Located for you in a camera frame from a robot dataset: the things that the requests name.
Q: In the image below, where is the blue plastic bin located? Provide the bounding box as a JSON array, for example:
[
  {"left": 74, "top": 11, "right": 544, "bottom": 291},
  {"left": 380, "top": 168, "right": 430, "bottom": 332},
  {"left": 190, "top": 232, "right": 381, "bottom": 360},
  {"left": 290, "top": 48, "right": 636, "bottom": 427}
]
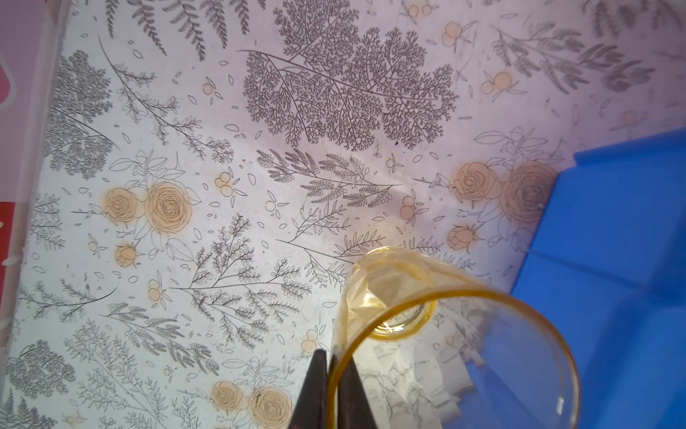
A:
[{"left": 500, "top": 130, "right": 685, "bottom": 428}]

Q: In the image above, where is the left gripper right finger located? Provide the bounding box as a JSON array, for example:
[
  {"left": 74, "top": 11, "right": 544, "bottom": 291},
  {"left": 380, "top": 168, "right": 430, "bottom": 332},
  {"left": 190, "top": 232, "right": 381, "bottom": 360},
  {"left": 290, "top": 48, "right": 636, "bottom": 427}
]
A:
[{"left": 330, "top": 356, "right": 377, "bottom": 429}]

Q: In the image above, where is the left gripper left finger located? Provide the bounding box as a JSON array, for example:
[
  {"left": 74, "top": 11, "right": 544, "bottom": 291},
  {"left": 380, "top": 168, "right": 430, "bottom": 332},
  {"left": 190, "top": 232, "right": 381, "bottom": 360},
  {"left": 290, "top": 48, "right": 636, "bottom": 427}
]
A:
[{"left": 288, "top": 349, "right": 328, "bottom": 429}]

